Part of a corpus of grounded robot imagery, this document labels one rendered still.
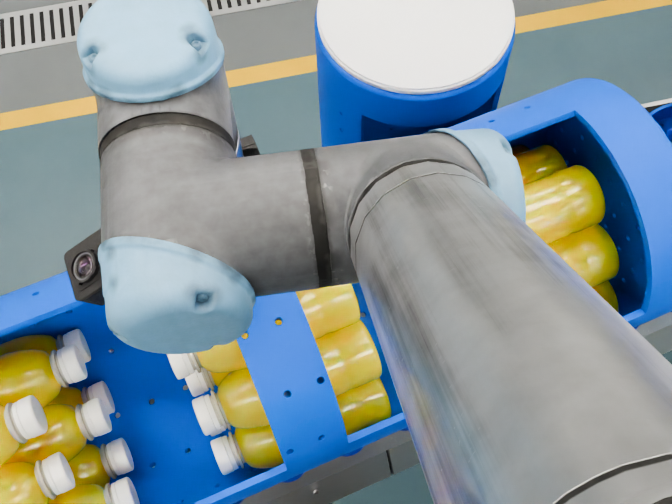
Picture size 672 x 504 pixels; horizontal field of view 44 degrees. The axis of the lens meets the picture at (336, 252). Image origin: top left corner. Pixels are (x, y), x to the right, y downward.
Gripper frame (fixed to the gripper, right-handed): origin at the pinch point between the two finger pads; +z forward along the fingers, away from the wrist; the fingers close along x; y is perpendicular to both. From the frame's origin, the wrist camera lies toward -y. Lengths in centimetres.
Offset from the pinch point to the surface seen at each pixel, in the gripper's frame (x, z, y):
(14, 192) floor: 110, 123, -38
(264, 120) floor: 104, 123, 33
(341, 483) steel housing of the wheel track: -13.0, 36.3, 7.0
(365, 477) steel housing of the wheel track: -13.3, 37.3, 10.1
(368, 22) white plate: 40, 20, 34
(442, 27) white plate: 35, 20, 43
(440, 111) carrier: 25, 24, 39
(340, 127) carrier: 35, 34, 28
